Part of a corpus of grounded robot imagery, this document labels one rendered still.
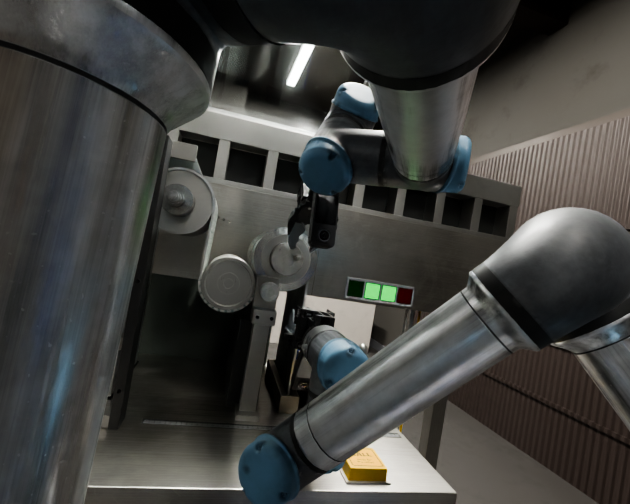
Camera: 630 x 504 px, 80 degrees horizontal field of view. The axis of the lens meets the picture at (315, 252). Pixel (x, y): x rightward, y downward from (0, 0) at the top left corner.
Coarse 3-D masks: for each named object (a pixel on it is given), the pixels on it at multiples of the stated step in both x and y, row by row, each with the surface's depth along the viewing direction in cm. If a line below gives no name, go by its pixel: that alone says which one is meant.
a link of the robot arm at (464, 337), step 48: (528, 240) 35; (576, 240) 33; (624, 240) 34; (480, 288) 35; (528, 288) 33; (576, 288) 32; (624, 288) 33; (432, 336) 37; (480, 336) 35; (528, 336) 39; (336, 384) 43; (384, 384) 38; (432, 384) 37; (288, 432) 43; (336, 432) 40; (384, 432) 40; (240, 480) 43; (288, 480) 40
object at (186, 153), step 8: (176, 144) 78; (184, 144) 79; (176, 152) 78; (184, 152) 79; (192, 152) 79; (176, 160) 88; (184, 160) 80; (192, 160) 79; (192, 168) 94; (200, 168) 100
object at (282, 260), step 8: (280, 248) 84; (288, 248) 85; (296, 248) 85; (272, 256) 84; (280, 256) 84; (288, 256) 85; (272, 264) 84; (280, 264) 84; (288, 264) 85; (296, 264) 85; (280, 272) 84; (288, 272) 85; (296, 272) 85
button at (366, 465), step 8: (368, 448) 71; (352, 456) 67; (360, 456) 67; (368, 456) 68; (376, 456) 68; (344, 464) 66; (352, 464) 64; (360, 464) 65; (368, 464) 65; (376, 464) 66; (344, 472) 65; (352, 472) 63; (360, 472) 64; (368, 472) 64; (376, 472) 64; (384, 472) 65; (360, 480) 64; (368, 480) 64; (376, 480) 64; (384, 480) 65
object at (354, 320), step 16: (320, 304) 540; (336, 304) 547; (352, 304) 553; (368, 304) 559; (336, 320) 547; (352, 320) 554; (368, 320) 560; (272, 336) 524; (352, 336) 554; (368, 336) 561
